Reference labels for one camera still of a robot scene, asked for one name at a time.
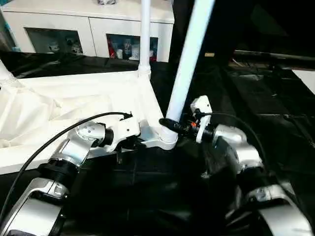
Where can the white plastic table leg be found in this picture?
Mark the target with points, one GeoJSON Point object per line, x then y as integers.
{"type": "Point", "coordinates": [145, 34]}
{"type": "Point", "coordinates": [189, 59]}
{"type": "Point", "coordinates": [6, 76]}

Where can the white glass-door cabinet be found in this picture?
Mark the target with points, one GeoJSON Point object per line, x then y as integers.
{"type": "Point", "coordinates": [98, 19]}

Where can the white board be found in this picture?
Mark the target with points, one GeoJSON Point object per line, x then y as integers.
{"type": "Point", "coordinates": [306, 81]}

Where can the black metal rail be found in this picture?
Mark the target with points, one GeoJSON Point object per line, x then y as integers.
{"type": "Point", "coordinates": [275, 55]}

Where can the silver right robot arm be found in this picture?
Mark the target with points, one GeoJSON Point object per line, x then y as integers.
{"type": "Point", "coordinates": [241, 152]}

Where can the black mat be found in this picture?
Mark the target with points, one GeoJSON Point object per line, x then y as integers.
{"type": "Point", "coordinates": [162, 191]}

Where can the white plastic table top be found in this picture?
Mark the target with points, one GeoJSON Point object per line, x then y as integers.
{"type": "Point", "coordinates": [74, 103]}

